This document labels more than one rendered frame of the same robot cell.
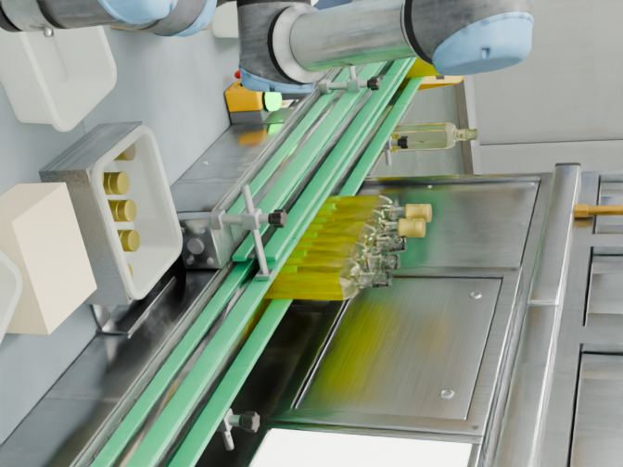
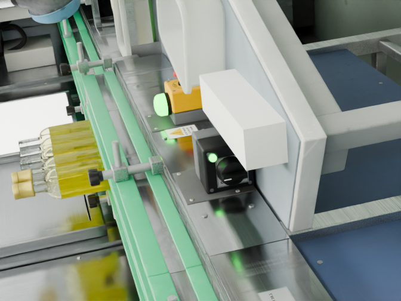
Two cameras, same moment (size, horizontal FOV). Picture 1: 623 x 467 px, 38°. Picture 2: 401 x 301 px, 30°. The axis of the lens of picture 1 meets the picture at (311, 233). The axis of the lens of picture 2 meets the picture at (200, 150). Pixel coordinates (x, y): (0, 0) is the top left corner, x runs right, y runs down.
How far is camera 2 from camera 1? 298 cm
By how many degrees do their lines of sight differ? 117
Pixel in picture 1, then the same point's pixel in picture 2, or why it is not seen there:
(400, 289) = (48, 221)
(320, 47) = not seen: outside the picture
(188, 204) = (138, 60)
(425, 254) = (56, 280)
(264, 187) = (107, 89)
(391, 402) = (17, 166)
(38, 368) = not seen: hidden behind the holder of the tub
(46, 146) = not seen: outside the picture
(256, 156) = (131, 90)
